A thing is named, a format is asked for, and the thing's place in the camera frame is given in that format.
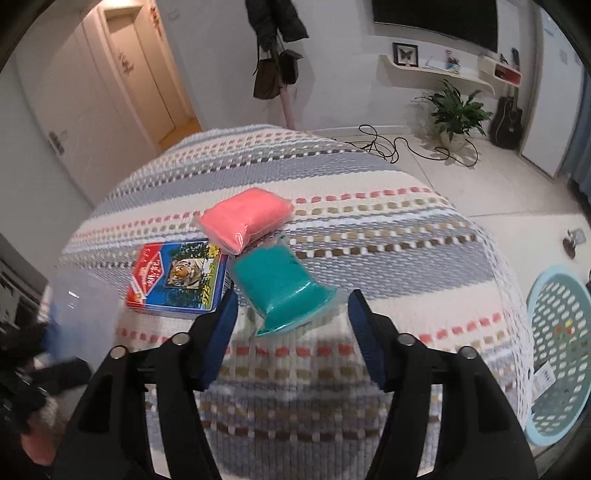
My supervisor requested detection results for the striped woven blanket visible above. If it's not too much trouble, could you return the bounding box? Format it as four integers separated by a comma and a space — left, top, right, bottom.
39, 124, 536, 480

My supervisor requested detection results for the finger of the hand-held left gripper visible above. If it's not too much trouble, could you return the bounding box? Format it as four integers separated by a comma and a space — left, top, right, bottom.
30, 356, 92, 397
0, 323, 54, 358

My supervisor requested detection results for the framed butterfly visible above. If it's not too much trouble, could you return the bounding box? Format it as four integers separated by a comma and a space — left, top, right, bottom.
392, 42, 419, 68

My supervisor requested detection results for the black phone stand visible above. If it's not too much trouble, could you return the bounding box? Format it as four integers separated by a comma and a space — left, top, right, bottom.
562, 228, 586, 259

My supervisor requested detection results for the light blue plastic basket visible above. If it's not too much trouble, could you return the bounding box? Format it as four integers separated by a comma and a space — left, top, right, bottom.
524, 267, 591, 448

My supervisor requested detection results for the white standing air conditioner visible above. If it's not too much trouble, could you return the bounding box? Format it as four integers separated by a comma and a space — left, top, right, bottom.
521, 0, 587, 180

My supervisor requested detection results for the black acoustic guitar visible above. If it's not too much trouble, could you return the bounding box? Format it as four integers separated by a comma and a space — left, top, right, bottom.
489, 47, 524, 150

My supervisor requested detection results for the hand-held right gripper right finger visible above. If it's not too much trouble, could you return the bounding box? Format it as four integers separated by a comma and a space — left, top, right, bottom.
347, 289, 540, 480

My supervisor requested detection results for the white cubby with pink inside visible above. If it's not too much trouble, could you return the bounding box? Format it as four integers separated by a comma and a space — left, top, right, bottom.
478, 54, 522, 86

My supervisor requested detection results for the clear plastic container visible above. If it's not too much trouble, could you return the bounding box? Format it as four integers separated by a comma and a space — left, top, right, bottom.
46, 270, 123, 365

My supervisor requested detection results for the green potted plant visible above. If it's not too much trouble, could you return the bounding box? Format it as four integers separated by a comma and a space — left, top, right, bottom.
413, 79, 495, 151

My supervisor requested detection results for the pink plastic-wrapped packet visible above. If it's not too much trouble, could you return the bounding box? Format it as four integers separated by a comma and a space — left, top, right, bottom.
198, 187, 295, 256

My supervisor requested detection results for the teal plastic-wrapped packet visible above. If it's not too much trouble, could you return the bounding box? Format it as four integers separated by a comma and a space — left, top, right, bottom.
231, 242, 338, 337

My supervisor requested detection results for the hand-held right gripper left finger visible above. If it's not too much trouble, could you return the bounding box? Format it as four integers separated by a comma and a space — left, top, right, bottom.
51, 290, 239, 480

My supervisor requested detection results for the hallway door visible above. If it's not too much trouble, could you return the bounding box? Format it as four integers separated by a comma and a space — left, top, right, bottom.
104, 7, 176, 144

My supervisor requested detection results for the wall television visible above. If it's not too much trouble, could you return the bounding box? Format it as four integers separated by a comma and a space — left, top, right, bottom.
372, 0, 499, 54

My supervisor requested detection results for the person's left hand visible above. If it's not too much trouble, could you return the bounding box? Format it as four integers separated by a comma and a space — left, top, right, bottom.
18, 415, 63, 467

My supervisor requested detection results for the black floor cable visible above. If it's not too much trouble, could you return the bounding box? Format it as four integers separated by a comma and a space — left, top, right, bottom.
358, 124, 481, 168

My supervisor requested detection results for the blue tiger print card box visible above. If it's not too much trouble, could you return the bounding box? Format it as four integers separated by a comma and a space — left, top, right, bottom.
126, 237, 232, 319

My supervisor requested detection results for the brown hanging bag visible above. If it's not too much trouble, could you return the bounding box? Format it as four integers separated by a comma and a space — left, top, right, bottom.
252, 58, 280, 100

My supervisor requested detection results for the black hanging bag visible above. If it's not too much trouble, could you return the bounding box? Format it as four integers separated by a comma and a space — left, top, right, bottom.
278, 50, 304, 86

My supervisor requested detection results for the white curved low shelf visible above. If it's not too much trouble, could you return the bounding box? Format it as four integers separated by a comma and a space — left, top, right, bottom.
379, 54, 496, 95

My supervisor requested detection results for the wooden coat rack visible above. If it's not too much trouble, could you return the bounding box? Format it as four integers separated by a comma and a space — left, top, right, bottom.
252, 0, 305, 132

